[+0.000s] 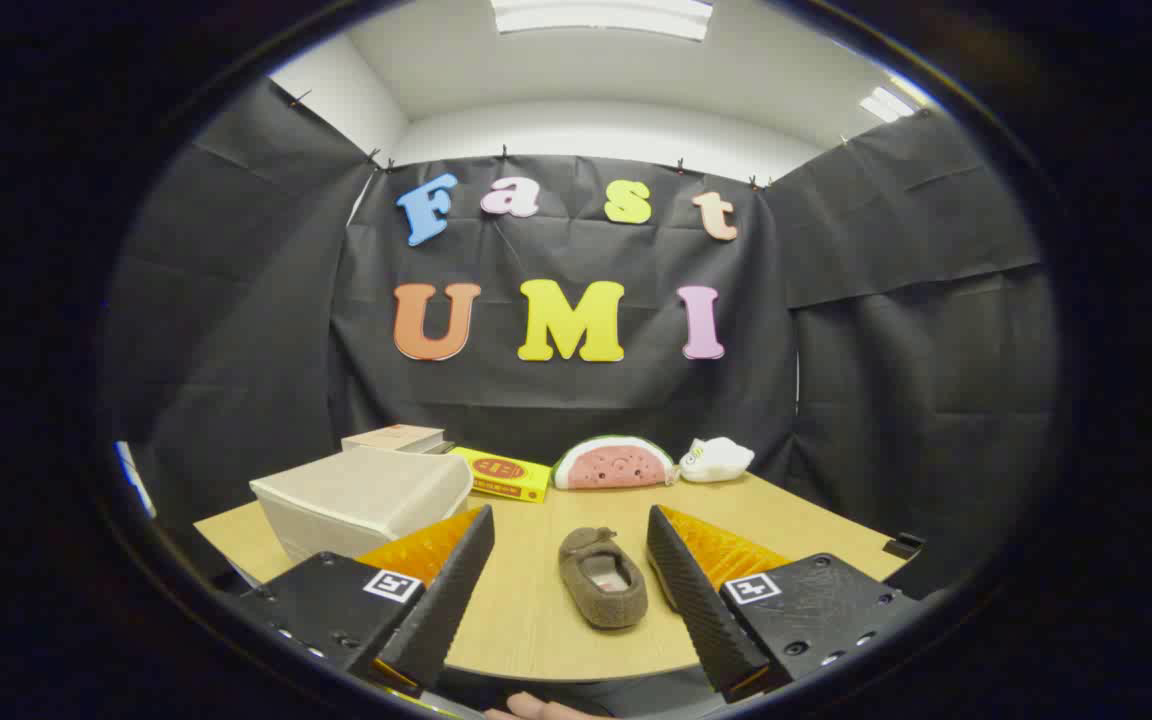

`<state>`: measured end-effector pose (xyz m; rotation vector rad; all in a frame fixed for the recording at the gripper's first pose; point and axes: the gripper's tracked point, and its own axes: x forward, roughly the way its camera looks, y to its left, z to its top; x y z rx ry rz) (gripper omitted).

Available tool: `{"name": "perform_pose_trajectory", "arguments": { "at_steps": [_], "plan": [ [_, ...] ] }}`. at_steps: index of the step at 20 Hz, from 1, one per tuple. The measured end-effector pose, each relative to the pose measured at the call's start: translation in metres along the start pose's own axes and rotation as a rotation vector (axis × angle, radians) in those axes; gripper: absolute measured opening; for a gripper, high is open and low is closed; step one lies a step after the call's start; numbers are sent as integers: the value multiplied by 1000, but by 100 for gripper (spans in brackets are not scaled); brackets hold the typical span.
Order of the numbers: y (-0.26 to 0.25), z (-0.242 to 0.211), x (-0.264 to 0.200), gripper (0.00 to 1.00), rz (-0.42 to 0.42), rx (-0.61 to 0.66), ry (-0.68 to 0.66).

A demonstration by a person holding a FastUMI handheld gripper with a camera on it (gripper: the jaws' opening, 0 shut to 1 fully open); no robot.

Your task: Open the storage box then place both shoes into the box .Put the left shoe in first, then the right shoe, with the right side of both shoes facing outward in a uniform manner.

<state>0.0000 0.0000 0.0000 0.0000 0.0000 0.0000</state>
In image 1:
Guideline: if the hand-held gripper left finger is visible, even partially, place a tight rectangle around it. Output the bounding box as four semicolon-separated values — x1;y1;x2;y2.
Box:
236;505;497;696

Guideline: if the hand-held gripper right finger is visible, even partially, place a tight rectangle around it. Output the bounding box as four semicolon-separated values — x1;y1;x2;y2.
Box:
646;505;922;703

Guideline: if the brown fuzzy shoe with bow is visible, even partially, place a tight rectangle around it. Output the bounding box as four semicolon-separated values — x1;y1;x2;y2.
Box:
558;527;649;631

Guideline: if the cream fabric storage box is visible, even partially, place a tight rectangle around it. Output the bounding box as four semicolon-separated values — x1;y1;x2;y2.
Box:
249;445;477;566

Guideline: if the yellow book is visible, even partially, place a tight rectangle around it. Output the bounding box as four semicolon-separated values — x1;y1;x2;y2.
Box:
448;446;553;503

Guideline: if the white plush toy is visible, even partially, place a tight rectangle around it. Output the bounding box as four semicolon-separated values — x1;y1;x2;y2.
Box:
678;437;755;484

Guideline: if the watermelon slice plush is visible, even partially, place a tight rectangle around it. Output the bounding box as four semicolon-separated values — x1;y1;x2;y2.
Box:
551;434;679;491

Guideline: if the beige book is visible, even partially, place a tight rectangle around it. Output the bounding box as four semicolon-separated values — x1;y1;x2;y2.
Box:
341;424;447;454

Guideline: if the black backdrop cloth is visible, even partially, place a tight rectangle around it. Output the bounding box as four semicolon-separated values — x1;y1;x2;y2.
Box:
101;75;1062;601

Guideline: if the ceiling light panel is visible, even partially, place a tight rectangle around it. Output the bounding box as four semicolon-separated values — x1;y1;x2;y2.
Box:
491;0;715;43
858;72;937;123

